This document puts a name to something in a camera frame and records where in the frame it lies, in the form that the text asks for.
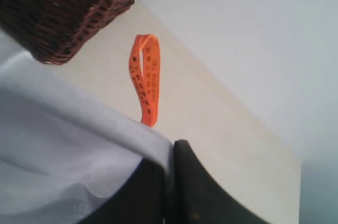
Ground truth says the white t-shirt with red lettering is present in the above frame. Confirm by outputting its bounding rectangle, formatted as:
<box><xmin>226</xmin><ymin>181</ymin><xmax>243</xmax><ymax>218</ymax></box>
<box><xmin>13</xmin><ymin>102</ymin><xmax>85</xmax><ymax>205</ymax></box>
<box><xmin>1</xmin><ymin>32</ymin><xmax>173</xmax><ymax>223</ymax></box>

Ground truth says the dark brown wicker basket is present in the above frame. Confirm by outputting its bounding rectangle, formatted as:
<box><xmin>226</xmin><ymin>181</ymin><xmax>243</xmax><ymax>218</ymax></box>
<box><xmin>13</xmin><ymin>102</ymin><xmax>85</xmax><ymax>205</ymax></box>
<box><xmin>1</xmin><ymin>0</ymin><xmax>135</xmax><ymax>65</ymax></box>

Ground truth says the orange garment tag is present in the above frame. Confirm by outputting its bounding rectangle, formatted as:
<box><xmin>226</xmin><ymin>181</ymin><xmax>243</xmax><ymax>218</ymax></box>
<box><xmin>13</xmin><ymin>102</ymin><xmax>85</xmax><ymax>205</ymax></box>
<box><xmin>129</xmin><ymin>34</ymin><xmax>161</xmax><ymax>127</ymax></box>

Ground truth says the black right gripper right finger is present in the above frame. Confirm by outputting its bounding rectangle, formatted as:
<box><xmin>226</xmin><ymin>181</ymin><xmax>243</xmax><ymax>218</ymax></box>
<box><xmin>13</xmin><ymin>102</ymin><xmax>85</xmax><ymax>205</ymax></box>
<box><xmin>173</xmin><ymin>140</ymin><xmax>267</xmax><ymax>224</ymax></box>

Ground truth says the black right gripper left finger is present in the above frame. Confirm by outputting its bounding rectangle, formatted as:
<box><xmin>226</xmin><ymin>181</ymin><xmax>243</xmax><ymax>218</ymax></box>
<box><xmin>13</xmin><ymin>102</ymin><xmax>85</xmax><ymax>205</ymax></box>
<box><xmin>81</xmin><ymin>159</ymin><xmax>164</xmax><ymax>224</ymax></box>

